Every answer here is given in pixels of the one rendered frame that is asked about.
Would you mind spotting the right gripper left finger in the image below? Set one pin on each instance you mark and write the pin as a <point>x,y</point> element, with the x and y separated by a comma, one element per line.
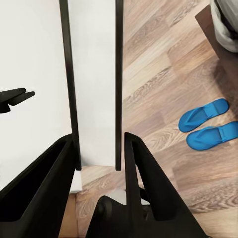
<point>32,205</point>

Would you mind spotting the sandal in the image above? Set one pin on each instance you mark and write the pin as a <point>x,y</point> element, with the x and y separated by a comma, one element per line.
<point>194,118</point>
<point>211,136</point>

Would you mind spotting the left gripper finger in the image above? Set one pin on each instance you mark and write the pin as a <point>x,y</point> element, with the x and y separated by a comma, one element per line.
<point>6,96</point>
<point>21,98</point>

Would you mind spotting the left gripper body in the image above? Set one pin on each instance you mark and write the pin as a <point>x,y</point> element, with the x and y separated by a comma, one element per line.
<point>4,108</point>

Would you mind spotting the hardback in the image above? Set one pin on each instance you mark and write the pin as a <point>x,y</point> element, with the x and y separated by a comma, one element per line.
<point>92,33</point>

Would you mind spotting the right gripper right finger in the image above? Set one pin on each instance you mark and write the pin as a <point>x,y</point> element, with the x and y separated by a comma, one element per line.
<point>173,219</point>

